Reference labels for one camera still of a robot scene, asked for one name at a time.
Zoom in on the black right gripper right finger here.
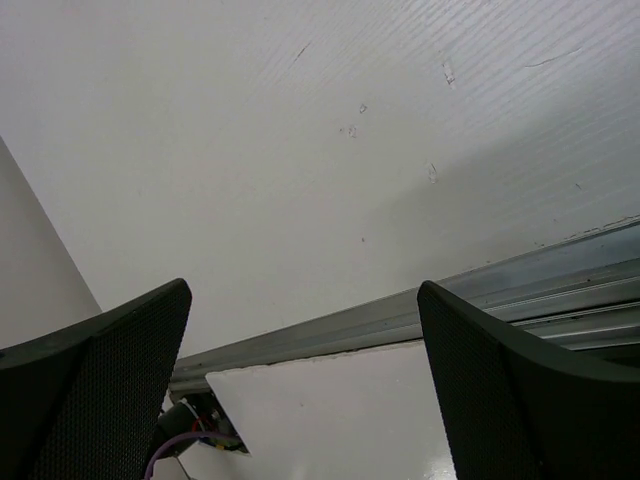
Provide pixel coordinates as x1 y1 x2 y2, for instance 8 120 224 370
417 281 639 479

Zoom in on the aluminium front table rail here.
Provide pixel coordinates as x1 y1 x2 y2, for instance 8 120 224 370
170 220 639 396

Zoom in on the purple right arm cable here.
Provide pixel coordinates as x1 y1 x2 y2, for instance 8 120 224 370
142 432 201 480

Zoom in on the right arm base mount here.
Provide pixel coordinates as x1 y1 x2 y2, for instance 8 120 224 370
149 390 249 459

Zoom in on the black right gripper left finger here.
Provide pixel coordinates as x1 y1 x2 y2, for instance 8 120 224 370
1 279 192 479

